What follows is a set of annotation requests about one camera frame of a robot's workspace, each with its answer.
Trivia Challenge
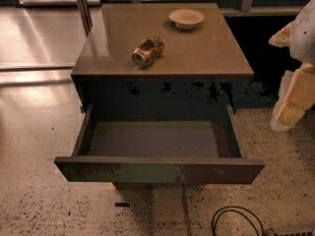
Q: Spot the drawer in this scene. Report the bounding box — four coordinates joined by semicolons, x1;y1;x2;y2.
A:
54;105;265;185

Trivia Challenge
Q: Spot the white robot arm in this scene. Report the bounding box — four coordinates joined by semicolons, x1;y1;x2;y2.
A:
269;0;315;132

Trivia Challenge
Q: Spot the dark drawer cabinet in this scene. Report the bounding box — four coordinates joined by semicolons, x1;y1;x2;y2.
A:
72;4;253;112

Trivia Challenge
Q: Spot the white shallow bowl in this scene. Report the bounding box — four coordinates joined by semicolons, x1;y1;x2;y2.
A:
169;9;205;30

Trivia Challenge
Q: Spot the crushed gold can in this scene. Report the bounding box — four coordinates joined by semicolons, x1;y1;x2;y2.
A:
132;36;164;68

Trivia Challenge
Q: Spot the black cable loop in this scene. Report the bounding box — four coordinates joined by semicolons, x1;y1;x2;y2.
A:
211;206;266;236

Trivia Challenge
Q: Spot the metal window frame post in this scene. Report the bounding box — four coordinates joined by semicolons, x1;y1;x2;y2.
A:
77;0;93;35

